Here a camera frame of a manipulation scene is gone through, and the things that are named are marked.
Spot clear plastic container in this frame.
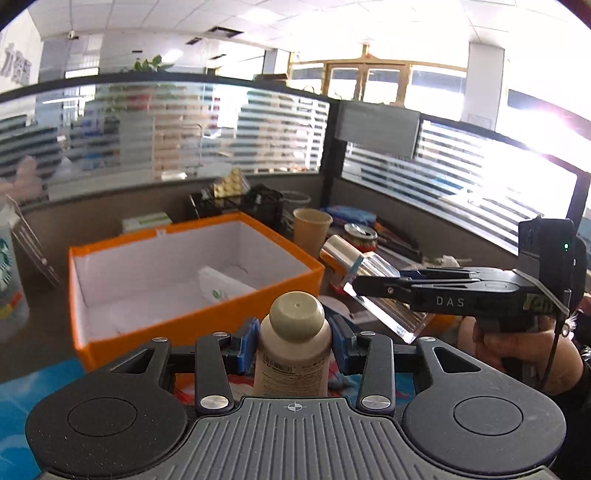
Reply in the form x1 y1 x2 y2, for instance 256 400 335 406
279 191 312 232

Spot black cord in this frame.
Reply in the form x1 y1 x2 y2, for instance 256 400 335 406
540 288 571 388

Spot person's right hand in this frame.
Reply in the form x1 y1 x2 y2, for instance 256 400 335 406
457 295 585 398

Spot white packet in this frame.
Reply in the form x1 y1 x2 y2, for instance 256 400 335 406
198 267 257 303

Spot printed desk mat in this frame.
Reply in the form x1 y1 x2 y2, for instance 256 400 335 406
0 295 462 480

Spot striped frosted glass partition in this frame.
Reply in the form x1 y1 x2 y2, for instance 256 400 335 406
0 74 580 259

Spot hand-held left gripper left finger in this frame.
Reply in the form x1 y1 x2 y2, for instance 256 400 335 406
106 318 262 415

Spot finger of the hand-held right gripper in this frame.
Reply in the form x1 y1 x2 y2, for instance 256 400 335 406
399 267 483 283
353 273 414 303

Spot black mesh desk organizer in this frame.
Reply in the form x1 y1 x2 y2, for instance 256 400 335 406
188 185 284 232

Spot clear acrylic block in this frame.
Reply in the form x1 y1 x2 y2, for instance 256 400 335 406
321 234 437 344

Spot orange cardboard box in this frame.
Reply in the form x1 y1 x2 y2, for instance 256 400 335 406
68 212 325 372

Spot grey computer monitor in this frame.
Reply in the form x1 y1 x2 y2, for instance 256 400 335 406
333 100 422 158

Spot green potted plant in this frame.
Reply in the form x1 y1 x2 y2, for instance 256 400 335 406
106 54 176 112

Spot beige paper cup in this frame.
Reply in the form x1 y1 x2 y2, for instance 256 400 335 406
293 208 334 259

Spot green and white box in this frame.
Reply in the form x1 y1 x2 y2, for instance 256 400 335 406
122 211 172 234

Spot blue packet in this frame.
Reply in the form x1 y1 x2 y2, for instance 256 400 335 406
321 204 377 227

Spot person's right forearm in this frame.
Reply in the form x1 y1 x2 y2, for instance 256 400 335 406
547 295 591 462

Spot plastic cup with green logo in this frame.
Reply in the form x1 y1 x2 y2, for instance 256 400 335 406
0 194 31 342

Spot beige capped supplement bottle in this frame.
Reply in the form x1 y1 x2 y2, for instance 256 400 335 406
253 292 332 398

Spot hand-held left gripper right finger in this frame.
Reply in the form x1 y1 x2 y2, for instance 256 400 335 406
329 315 485 411

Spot red drink can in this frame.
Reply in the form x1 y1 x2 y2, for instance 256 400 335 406
344 223 379 252

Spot yellow pill blister pack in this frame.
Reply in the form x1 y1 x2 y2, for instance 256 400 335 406
210 167 250 198

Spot wooden framed glass doors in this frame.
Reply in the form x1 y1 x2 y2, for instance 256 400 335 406
288 46 467 109

